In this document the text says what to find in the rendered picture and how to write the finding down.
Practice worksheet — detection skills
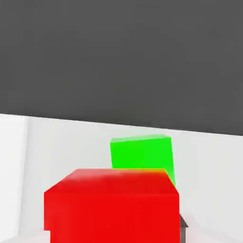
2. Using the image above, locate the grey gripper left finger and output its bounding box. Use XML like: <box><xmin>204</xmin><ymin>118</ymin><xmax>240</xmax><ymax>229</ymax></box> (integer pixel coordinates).
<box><xmin>18</xmin><ymin>230</ymin><xmax>51</xmax><ymax>243</ymax></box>

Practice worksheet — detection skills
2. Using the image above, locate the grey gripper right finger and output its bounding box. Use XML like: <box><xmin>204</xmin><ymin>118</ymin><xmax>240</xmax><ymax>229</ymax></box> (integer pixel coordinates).
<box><xmin>179</xmin><ymin>214</ymin><xmax>206</xmax><ymax>243</ymax></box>

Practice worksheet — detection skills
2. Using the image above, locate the small red cube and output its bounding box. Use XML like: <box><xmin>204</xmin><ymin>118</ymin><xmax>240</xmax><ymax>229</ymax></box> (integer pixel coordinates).
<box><xmin>44</xmin><ymin>168</ymin><xmax>180</xmax><ymax>243</ymax></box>

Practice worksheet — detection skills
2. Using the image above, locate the small green cube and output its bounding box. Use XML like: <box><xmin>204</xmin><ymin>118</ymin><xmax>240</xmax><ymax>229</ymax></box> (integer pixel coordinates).
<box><xmin>110</xmin><ymin>134</ymin><xmax>176</xmax><ymax>188</ymax></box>

